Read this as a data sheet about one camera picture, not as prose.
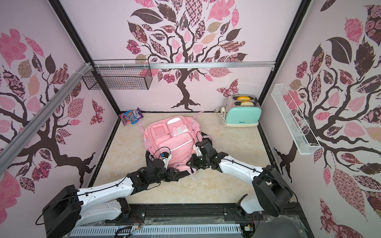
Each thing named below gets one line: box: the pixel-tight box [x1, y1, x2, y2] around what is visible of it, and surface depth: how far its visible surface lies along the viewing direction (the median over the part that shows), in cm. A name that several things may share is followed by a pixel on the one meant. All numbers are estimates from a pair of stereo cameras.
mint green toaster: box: [225, 94, 262, 127], surface depth 106 cm
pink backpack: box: [137, 111, 204, 175], surface depth 97 cm
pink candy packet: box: [119, 113, 131, 126], surface depth 116 cm
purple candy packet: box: [132, 107, 144, 120], surface depth 120 cm
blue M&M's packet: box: [124, 110, 140, 125], surface depth 116 cm
